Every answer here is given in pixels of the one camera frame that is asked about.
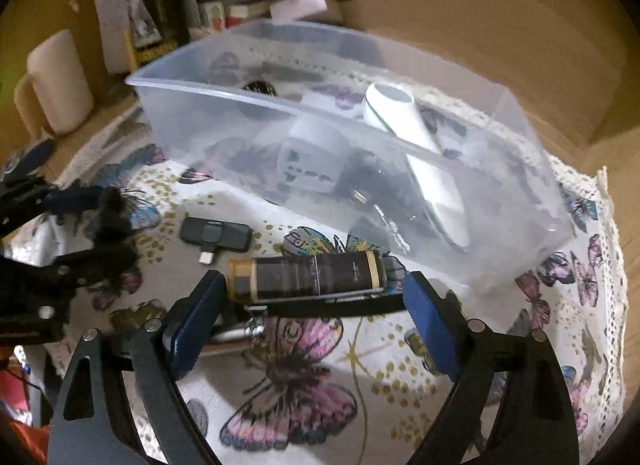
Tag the clear plastic storage box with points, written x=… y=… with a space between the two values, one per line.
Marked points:
x=201 y=117

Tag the dark cylindrical tube gold caps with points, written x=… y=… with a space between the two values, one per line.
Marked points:
x=264 y=280

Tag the white tape roll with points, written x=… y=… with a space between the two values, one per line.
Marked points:
x=313 y=156

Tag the silver metal pen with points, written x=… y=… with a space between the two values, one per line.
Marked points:
x=236 y=339

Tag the black usb dongle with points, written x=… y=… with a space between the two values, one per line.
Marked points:
x=211 y=236

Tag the small white box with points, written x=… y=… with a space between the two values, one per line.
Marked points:
x=300 y=10

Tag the white note paper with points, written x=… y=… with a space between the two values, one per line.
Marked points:
x=113 y=21

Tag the cream pillar mug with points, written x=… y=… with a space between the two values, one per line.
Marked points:
x=53 y=96

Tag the black round knob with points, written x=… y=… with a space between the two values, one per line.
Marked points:
x=261 y=87

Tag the white handheld massager device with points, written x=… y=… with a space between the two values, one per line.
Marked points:
x=394 y=109

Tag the butterfly print tablecloth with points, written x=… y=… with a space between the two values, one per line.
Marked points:
x=307 y=248

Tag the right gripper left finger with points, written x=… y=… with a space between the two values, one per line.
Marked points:
x=93 y=421

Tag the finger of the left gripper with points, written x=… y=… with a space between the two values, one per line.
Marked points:
x=22 y=164
x=25 y=199

